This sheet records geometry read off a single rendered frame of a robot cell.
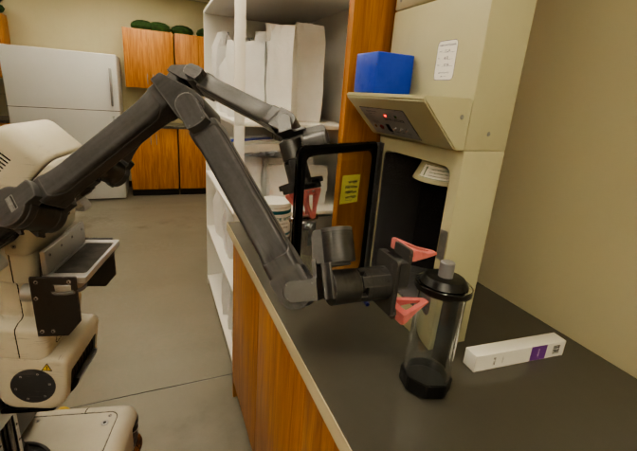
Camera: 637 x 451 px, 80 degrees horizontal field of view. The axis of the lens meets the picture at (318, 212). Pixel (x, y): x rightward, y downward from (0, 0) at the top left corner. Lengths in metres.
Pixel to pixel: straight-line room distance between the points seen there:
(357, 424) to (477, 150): 0.57
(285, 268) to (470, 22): 0.59
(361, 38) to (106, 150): 0.67
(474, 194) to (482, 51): 0.28
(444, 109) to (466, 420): 0.58
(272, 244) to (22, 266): 0.71
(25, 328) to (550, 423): 1.19
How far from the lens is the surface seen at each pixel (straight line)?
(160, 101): 0.79
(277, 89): 1.96
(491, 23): 0.84
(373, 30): 1.12
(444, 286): 0.74
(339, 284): 0.61
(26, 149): 1.05
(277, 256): 0.63
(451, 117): 0.79
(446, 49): 0.90
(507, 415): 0.89
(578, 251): 1.20
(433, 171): 0.94
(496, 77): 0.86
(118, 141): 0.82
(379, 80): 0.92
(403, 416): 0.81
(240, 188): 0.68
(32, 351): 1.25
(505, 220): 1.33
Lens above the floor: 1.49
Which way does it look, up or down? 17 degrees down
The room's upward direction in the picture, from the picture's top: 4 degrees clockwise
